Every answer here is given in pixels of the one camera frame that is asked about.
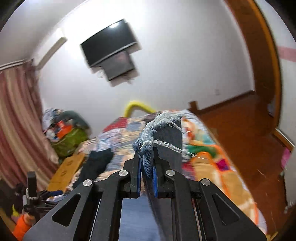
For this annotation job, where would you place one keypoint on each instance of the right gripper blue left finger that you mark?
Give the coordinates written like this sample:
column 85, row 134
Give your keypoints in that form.
column 131, row 188

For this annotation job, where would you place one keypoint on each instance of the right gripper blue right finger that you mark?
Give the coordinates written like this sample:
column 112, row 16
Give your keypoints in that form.
column 163, row 187

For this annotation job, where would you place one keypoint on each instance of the blue denim jeans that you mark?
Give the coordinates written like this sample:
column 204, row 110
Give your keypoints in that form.
column 151, row 218

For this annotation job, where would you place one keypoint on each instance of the person's left hand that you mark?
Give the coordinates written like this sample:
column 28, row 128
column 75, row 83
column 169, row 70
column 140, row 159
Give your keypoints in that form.
column 29, row 219

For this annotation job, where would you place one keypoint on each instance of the patchwork patterned bed cover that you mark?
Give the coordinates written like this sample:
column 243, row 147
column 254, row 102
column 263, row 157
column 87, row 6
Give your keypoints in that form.
column 119, row 136

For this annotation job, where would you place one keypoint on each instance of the colourful orange fleece blanket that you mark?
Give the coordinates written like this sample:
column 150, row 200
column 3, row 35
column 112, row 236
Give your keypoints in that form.
column 210, row 161

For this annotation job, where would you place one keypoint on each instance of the striped red gold curtain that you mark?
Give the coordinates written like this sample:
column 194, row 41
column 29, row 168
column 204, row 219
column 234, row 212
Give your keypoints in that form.
column 24, row 146

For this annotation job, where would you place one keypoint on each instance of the yellow headboard arch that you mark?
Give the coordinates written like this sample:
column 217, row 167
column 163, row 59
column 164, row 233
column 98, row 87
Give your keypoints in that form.
column 134, row 104

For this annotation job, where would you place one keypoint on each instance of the green fabric storage box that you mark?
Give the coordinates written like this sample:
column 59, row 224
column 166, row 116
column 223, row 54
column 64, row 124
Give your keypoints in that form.
column 66, row 146

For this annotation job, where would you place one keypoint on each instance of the pile of clothes on box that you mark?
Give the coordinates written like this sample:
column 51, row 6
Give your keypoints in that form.
column 49, row 117

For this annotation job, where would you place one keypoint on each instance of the orange box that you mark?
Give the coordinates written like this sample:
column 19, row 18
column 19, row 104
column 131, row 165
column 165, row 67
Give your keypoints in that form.
column 63, row 129

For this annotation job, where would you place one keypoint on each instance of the wooden door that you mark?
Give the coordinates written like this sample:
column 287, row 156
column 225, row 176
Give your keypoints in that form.
column 263, row 55

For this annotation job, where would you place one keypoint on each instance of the black wall television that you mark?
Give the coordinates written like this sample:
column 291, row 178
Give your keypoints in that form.
column 111, row 40

